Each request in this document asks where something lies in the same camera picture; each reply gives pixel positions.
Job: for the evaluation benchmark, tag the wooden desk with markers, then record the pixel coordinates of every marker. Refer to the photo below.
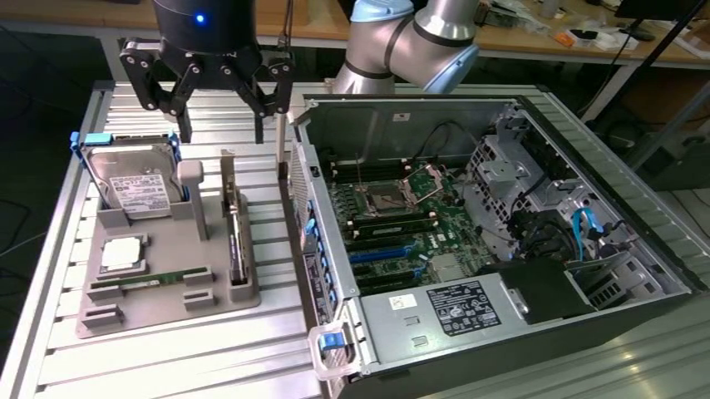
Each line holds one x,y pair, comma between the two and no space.
67,10

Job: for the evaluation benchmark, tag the CPU socket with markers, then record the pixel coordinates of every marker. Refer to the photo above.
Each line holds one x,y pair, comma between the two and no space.
386,198

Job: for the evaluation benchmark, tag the black monitor stand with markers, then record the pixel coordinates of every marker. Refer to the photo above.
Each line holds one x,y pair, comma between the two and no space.
638,25

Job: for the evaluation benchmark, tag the metal socket cover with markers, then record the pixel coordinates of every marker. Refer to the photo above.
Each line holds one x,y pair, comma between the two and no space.
427,180

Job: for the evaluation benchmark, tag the open black PC case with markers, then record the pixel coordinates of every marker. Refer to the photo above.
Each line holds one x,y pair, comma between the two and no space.
554,332

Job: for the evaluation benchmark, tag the blue expansion slot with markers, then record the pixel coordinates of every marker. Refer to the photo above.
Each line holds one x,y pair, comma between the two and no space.
383,253

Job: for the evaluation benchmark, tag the grey parts rack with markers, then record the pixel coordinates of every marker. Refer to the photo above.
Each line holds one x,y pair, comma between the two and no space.
172,299

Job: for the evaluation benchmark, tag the metal disk bay cage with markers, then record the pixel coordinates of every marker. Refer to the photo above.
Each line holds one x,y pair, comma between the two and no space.
499,170

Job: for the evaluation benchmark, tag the hard disk in blue carrier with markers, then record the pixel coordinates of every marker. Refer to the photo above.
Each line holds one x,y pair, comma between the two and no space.
135,183

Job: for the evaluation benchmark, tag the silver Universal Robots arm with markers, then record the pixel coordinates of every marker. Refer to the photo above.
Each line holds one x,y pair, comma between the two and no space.
388,45

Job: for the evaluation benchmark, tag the black RAM stick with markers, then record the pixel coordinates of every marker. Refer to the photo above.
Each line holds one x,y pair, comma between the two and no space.
391,226

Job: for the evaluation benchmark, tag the black slanted pole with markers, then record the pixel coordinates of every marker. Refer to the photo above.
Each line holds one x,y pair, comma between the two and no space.
638,62

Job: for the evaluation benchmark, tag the graphics card with metal bracket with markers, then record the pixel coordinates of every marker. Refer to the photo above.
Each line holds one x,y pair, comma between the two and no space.
238,241

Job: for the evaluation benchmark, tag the green motherboard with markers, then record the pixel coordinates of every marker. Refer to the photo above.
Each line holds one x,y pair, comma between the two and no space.
448,224

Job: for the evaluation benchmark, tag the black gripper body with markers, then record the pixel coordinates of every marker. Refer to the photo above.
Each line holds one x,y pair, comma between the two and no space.
206,33

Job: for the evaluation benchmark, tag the green RAM stick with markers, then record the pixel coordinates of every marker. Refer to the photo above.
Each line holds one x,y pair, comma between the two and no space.
150,280

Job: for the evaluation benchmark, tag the silver CPU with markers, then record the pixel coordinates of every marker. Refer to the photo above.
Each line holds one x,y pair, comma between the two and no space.
122,254

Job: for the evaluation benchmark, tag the grey power supply unit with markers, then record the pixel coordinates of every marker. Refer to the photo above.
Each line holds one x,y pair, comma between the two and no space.
438,316

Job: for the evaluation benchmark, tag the blue case latch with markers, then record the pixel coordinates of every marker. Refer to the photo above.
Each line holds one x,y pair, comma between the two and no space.
330,341

